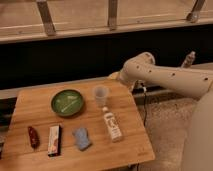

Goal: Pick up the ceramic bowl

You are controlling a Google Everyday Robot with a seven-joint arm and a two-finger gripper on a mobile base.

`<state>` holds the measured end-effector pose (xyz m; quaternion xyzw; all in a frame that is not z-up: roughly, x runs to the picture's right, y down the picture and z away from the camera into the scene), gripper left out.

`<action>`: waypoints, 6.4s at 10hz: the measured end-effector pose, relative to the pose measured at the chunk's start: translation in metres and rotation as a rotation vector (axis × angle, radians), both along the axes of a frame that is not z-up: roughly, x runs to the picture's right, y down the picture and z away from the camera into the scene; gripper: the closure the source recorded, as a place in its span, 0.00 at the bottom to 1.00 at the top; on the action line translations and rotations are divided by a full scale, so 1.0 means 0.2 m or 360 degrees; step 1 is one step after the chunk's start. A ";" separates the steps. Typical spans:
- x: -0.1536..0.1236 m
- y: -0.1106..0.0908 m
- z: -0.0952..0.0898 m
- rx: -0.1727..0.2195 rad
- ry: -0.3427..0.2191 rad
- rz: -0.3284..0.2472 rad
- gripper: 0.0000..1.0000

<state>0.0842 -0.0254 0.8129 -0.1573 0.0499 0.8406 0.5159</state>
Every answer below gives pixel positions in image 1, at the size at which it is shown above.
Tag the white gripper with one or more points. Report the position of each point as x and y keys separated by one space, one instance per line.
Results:
x=125 y=80

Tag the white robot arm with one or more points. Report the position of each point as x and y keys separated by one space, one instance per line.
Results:
x=195 y=83

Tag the clear plastic cup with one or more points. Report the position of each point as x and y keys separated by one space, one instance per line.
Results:
x=100 y=94

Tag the wooden table board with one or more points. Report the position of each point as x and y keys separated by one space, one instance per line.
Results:
x=33 y=108

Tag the white plastic bottle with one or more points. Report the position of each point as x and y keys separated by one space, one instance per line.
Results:
x=112 y=125

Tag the rectangular snack box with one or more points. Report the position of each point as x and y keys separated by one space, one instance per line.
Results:
x=54 y=143

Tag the metal railing post middle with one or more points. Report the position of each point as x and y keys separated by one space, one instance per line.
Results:
x=112 y=14

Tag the metal railing post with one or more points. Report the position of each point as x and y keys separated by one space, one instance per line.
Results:
x=46 y=17
x=112 y=14
x=193 y=15

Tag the metal railing post left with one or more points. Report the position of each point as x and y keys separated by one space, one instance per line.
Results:
x=46 y=17

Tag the metal railing post right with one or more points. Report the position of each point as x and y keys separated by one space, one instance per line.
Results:
x=193 y=15

